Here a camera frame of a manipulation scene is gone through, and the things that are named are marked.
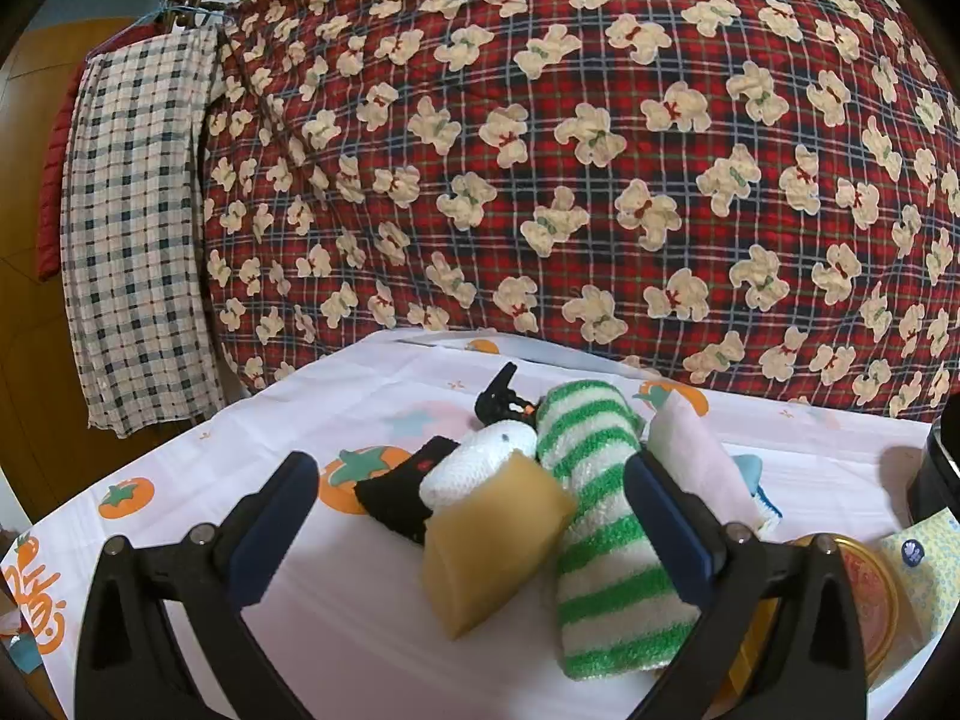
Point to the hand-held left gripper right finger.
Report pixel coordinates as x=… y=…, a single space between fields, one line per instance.
x=667 y=532

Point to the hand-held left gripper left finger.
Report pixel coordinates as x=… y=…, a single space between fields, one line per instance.
x=274 y=540

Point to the green striped fuzzy sock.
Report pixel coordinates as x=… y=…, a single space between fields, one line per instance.
x=600 y=562

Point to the black fuzzy sock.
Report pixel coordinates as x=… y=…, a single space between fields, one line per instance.
x=394 y=495

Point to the yellow sponge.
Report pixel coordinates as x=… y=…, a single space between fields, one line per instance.
x=487 y=555

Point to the pink cloth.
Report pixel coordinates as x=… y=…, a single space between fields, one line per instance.
x=697 y=465

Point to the light blue cloth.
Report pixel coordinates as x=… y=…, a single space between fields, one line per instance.
x=748 y=469

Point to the persimmon print tablecloth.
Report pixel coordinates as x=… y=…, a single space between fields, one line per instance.
x=360 y=615

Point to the white fuzzy sock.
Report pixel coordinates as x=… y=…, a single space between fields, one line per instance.
x=472 y=465

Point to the round orange tin lid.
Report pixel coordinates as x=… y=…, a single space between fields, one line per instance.
x=870 y=585

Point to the dark rounded object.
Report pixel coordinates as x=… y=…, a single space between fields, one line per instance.
x=937 y=472

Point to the red plaid bear print blanket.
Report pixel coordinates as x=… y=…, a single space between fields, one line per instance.
x=600 y=240

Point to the checked cloth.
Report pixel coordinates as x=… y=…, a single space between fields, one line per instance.
x=135 y=240

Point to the red quilted garment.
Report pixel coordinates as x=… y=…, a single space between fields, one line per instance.
x=60 y=165

